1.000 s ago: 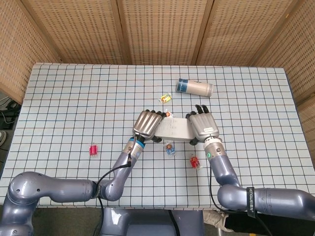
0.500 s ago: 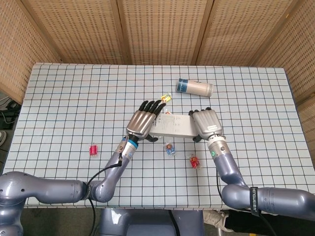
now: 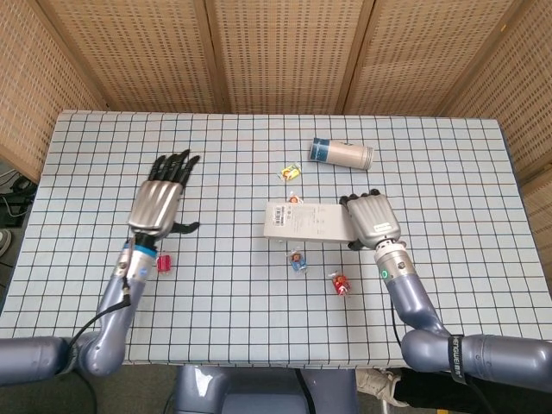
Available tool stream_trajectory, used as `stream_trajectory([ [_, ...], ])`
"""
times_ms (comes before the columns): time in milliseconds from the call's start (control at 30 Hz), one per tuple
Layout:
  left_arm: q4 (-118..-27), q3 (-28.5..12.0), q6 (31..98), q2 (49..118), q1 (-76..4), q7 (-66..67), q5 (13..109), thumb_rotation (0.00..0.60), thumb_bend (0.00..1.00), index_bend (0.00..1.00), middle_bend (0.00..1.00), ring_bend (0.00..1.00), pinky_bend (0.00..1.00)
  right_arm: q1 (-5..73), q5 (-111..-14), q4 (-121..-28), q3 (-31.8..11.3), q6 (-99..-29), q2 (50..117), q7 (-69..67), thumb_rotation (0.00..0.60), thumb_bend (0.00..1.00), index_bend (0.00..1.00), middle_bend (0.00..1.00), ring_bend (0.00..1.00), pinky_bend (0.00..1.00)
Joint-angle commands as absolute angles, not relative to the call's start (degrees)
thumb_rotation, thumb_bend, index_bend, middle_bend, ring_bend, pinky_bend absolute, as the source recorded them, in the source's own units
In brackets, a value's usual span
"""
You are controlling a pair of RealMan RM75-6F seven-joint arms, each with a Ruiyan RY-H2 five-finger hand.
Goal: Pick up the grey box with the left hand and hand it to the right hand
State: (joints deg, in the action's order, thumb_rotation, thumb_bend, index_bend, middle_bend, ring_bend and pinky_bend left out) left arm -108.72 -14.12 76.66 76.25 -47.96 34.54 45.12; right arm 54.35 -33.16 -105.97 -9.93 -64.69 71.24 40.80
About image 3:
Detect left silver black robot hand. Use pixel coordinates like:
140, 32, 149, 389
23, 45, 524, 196
126, 148, 203, 241

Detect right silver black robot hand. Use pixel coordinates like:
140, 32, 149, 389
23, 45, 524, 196
339, 188, 405, 252

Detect white box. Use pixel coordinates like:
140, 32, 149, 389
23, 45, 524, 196
263, 201, 359, 245

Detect red printed wrapped candy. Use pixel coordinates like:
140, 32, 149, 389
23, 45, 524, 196
328, 270, 353, 298

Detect grey cylinder can blue band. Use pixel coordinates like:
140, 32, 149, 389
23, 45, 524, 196
307, 136, 374, 171

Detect blue wrapped candy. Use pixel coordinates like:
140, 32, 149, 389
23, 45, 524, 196
287, 248, 310, 273

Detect yellow wrapped candy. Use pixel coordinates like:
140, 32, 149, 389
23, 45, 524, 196
278, 162, 302, 182

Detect light blue checked tablecloth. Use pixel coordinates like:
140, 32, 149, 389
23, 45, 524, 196
0, 110, 552, 370

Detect white sneaker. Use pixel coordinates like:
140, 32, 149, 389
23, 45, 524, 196
355, 368, 406, 406

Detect woven bamboo folding screen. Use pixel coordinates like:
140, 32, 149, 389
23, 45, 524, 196
0, 0, 552, 277

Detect grey-blue robot torso base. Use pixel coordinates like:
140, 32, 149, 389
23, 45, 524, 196
174, 365, 361, 414

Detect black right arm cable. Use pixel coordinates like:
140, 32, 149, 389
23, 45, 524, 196
389, 292, 497, 414

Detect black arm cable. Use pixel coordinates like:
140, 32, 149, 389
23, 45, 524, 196
389, 292, 497, 414
64, 275, 133, 414

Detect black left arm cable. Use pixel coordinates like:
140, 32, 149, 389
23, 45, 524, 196
64, 275, 133, 414

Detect tangled black floor cables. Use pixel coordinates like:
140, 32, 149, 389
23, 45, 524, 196
0, 170, 35, 228

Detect black velcro strap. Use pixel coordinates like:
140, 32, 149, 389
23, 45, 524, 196
450, 334, 467, 384

